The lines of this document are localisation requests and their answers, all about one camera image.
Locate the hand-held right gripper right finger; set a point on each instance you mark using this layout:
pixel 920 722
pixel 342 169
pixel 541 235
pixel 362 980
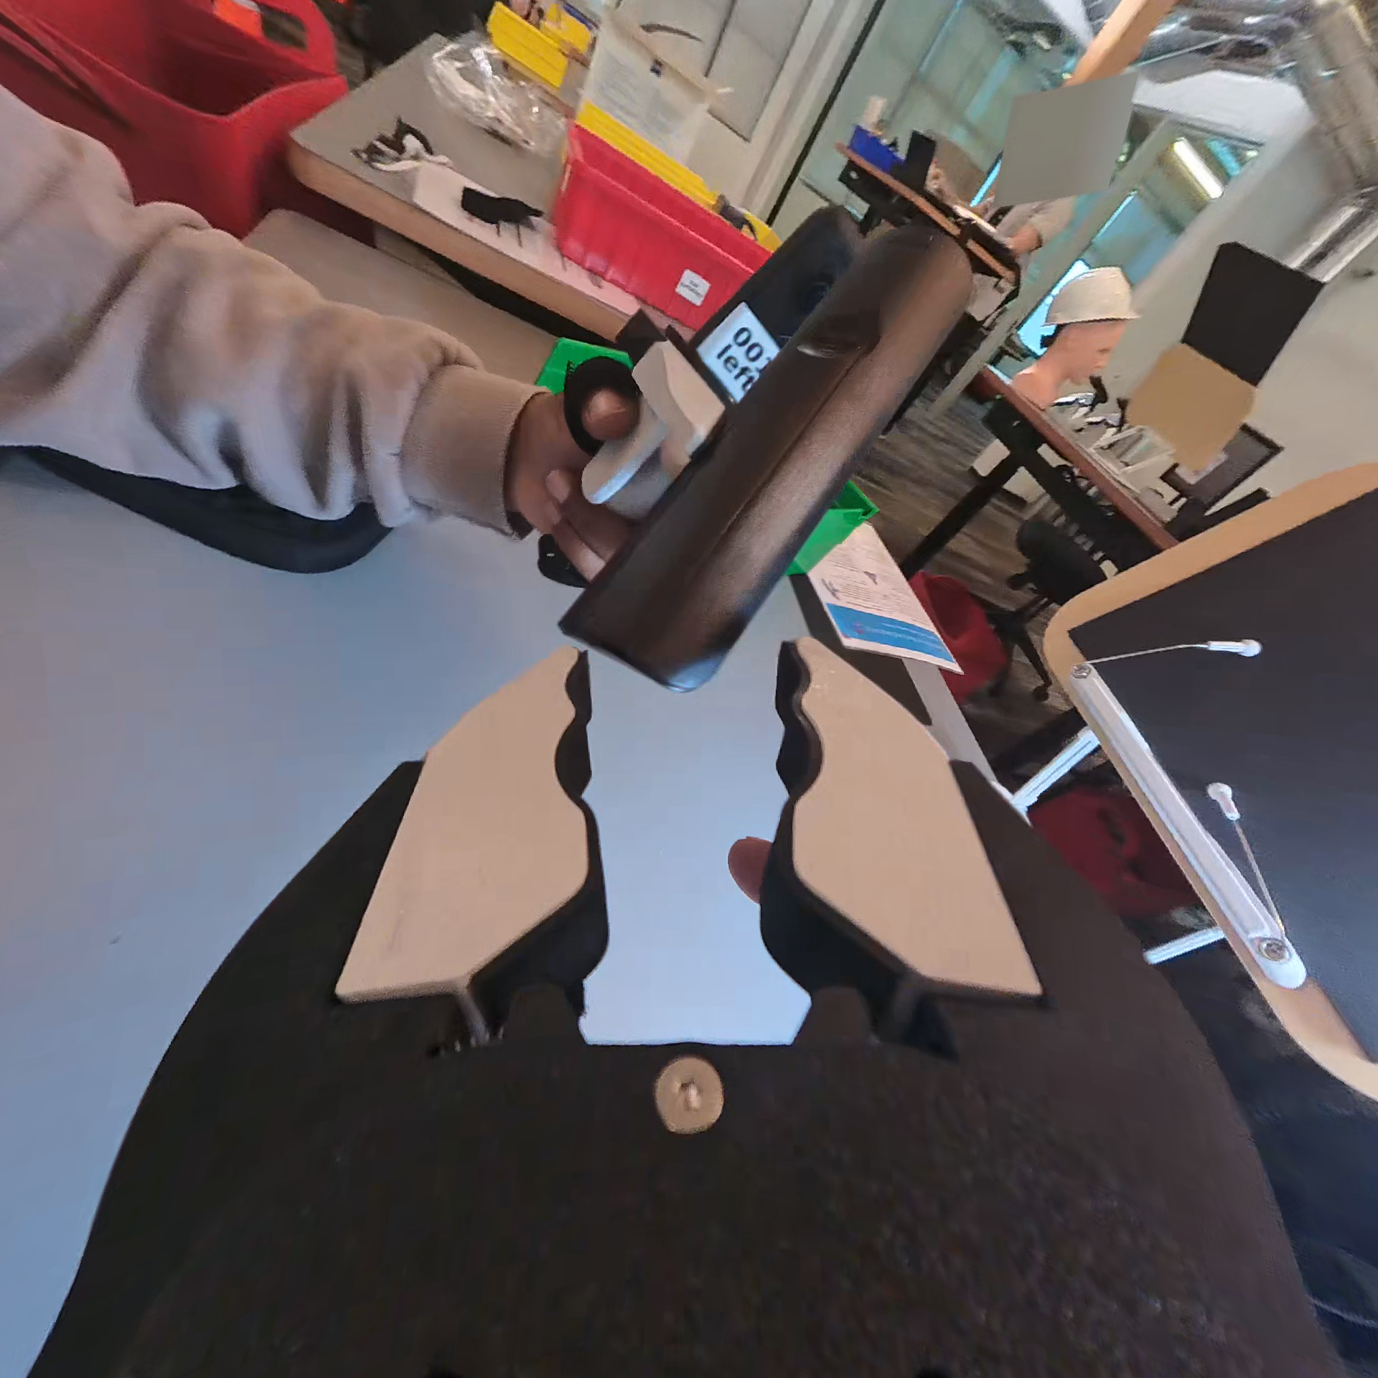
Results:
pixel 904 849

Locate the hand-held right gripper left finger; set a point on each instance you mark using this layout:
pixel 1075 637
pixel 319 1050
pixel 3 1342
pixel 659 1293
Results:
pixel 484 849

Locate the black remote control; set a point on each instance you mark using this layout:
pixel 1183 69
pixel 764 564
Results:
pixel 775 483

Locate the person's left forearm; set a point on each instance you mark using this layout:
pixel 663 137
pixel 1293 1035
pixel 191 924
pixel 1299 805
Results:
pixel 215 344

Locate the black rectangular object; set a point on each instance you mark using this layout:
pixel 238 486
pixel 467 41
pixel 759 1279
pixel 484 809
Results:
pixel 1255 307

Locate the person's left hand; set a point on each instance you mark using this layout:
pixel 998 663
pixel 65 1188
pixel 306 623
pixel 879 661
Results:
pixel 548 473

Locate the green plastic bin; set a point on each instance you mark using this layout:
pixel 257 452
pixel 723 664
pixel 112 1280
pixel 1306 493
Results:
pixel 581 360

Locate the red plastic bin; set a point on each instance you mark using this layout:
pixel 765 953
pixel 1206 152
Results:
pixel 646 225

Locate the red plastic crate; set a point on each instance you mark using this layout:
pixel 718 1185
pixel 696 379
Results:
pixel 957 624

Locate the printed instruction sheet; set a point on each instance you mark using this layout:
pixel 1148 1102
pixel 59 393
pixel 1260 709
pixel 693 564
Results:
pixel 883 603

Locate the wooden office desk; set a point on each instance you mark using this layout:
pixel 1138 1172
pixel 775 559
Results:
pixel 1077 452
pixel 926 203

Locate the blue plastic bin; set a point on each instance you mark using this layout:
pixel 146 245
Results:
pixel 874 148

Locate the black office chair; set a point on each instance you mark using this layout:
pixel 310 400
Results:
pixel 1055 559

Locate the clear plastic bag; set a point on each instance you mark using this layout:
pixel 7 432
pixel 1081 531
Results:
pixel 484 74

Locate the yellow plastic bin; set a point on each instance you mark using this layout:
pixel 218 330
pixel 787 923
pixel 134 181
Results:
pixel 538 31

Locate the black board with wooden edge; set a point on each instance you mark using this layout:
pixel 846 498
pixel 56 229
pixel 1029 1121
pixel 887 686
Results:
pixel 1292 699

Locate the mannequin head with white helmet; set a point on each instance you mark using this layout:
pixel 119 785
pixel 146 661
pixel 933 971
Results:
pixel 1087 323

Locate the beige cardboard box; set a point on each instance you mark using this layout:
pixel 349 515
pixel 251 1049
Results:
pixel 366 107

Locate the brown cardboard piece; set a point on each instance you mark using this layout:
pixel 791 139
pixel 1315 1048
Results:
pixel 1190 403

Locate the silver metal duct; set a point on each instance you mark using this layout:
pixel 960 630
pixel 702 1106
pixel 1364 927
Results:
pixel 1341 129

